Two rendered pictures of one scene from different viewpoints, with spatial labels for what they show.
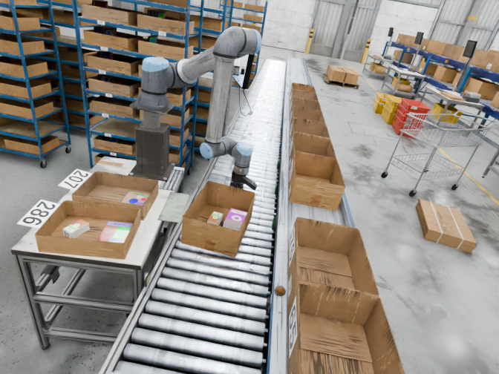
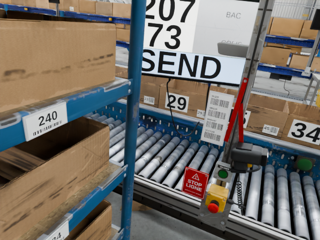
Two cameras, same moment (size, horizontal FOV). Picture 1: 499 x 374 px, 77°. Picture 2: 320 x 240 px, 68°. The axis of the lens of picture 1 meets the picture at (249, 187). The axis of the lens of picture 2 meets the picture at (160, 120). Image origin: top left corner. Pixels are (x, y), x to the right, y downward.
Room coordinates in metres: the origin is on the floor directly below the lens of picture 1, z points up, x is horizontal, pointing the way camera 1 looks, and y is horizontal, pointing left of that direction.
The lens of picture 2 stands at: (2.60, 1.14, 1.46)
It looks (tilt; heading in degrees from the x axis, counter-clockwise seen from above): 23 degrees down; 291
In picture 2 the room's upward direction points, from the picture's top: 6 degrees clockwise
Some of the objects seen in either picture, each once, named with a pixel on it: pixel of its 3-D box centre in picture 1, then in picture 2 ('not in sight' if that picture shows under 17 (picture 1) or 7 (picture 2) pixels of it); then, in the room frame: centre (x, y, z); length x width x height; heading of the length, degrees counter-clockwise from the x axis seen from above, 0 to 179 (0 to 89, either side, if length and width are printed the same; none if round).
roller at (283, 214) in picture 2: (247, 163); (283, 197); (2.33, 0.05, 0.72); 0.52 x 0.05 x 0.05; 89
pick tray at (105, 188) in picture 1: (118, 194); not in sight; (1.48, 0.73, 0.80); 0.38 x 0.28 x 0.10; 93
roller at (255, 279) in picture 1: (217, 271); not in sight; (1.10, 0.08, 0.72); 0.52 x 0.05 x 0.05; 89
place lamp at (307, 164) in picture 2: not in sight; (304, 165); (2.24, -0.19, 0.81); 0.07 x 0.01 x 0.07; 179
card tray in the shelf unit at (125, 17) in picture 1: (113, 14); not in sight; (3.01, 1.42, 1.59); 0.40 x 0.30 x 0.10; 87
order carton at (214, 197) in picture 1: (220, 216); not in sight; (1.40, 0.13, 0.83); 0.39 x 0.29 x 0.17; 172
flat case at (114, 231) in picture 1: (115, 234); not in sight; (1.19, 0.62, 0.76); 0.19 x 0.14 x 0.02; 7
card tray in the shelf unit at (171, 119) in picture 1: (165, 113); not in sight; (3.00, 0.95, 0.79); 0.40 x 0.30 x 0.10; 90
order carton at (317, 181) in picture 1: (314, 179); not in sight; (1.79, -0.39, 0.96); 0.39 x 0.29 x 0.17; 179
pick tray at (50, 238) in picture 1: (93, 228); not in sight; (1.17, 0.71, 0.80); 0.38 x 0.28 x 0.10; 97
